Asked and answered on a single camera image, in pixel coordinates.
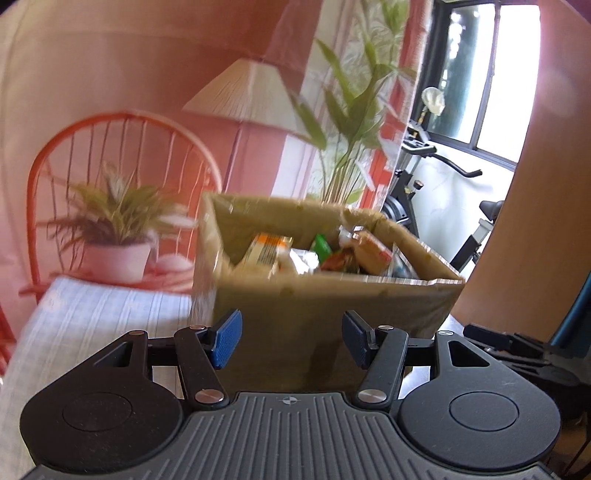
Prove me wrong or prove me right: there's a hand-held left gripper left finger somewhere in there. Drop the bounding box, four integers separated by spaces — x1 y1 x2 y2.
91 308 244 409

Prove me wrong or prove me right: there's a checked tablecloth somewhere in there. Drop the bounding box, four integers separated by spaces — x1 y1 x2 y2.
0 277 218 478

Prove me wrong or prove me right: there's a printed backdrop cloth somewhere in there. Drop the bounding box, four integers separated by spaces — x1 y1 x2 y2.
0 0 437 374

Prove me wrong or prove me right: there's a window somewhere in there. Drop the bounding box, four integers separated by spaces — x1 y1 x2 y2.
431 0 542 172

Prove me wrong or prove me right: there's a black exercise bike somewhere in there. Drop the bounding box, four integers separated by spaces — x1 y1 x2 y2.
381 87 507 274

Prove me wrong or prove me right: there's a green snack packet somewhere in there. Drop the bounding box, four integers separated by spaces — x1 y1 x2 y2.
311 233 334 259

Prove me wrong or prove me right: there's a beige orange snack packet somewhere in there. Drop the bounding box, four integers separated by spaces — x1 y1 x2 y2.
240 233 295 278

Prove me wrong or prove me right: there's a dark orange snack packet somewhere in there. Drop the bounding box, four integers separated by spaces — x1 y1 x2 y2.
321 251 358 274

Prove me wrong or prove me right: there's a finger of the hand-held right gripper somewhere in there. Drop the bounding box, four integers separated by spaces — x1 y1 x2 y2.
496 353 581 389
464 323 551 357

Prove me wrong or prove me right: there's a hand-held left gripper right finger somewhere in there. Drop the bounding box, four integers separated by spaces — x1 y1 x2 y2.
342 310 493 409

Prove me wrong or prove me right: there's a brown wooden panel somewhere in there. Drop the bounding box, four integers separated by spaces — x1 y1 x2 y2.
450 0 591 343

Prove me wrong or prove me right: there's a brown cardboard box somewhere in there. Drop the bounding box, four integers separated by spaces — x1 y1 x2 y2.
191 191 466 394

